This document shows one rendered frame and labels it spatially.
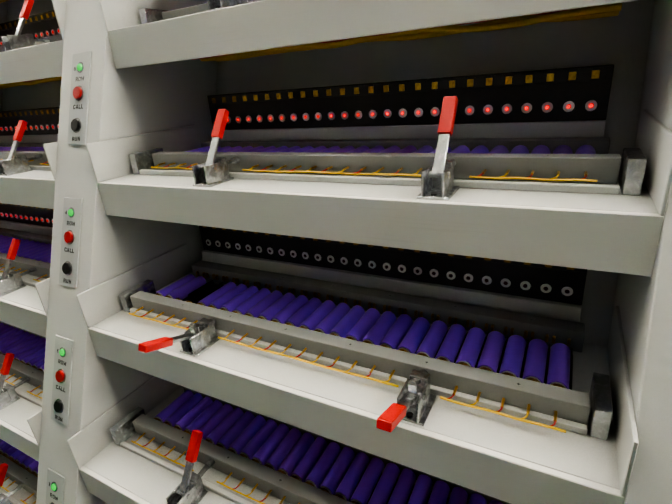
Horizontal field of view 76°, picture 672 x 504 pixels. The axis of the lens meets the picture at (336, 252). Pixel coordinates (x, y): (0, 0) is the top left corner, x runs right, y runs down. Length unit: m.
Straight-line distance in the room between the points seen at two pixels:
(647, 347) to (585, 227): 0.09
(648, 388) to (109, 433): 0.65
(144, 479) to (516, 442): 0.47
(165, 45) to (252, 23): 0.13
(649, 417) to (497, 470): 0.12
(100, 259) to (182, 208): 0.17
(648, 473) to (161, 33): 0.63
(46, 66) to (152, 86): 0.17
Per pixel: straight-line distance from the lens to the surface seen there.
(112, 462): 0.72
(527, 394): 0.42
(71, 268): 0.69
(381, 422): 0.34
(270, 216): 0.45
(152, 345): 0.49
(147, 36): 0.63
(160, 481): 0.67
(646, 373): 0.37
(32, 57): 0.84
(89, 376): 0.70
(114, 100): 0.67
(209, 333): 0.54
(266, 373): 0.48
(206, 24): 0.56
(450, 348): 0.46
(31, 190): 0.80
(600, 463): 0.41
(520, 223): 0.36
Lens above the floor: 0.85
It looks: 3 degrees down
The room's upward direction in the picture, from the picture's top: 6 degrees clockwise
